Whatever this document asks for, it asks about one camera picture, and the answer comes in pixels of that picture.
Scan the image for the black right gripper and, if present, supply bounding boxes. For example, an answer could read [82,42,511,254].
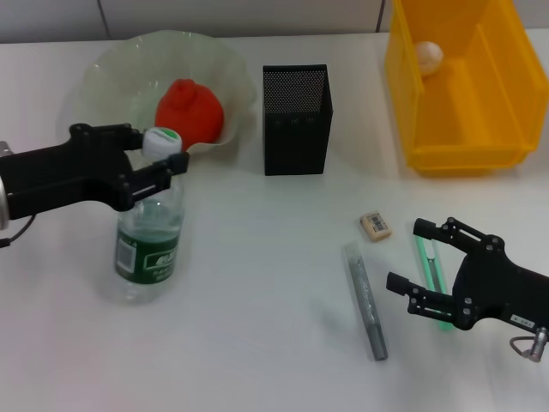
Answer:
[385,216,549,331]

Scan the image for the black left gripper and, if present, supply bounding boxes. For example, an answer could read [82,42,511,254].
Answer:
[0,123,190,220]

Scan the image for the green utility knife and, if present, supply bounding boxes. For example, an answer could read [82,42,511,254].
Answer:
[413,233,454,332]

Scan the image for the red-orange orange fruit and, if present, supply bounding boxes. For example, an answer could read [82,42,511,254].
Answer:
[154,78,225,151]

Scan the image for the beige barcode eraser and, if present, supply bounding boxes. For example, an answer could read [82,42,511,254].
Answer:
[359,209,394,244]

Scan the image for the grey marker pen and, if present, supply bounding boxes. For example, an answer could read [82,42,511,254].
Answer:
[341,242,389,361]

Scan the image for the clear green-label water bottle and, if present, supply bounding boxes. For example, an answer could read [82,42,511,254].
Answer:
[114,127,185,304]

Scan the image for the white paper ball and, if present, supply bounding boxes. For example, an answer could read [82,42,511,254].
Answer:
[413,40,443,77]

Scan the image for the translucent wavy glass fruit plate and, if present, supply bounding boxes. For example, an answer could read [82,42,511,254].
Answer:
[70,29,258,164]

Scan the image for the black mesh pen holder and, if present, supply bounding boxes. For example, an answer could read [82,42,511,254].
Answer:
[262,64,335,177]

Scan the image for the yellow plastic bin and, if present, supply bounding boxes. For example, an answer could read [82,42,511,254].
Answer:
[383,0,540,178]

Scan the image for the right gripper cable with connector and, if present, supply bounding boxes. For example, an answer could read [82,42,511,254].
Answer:
[509,326,549,364]

